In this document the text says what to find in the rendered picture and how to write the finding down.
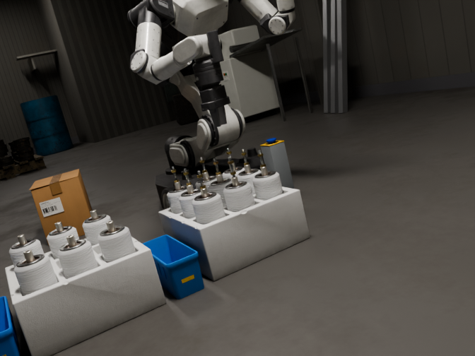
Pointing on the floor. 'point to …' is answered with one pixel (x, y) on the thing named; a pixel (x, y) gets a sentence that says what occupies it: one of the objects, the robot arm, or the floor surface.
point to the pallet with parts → (20, 151)
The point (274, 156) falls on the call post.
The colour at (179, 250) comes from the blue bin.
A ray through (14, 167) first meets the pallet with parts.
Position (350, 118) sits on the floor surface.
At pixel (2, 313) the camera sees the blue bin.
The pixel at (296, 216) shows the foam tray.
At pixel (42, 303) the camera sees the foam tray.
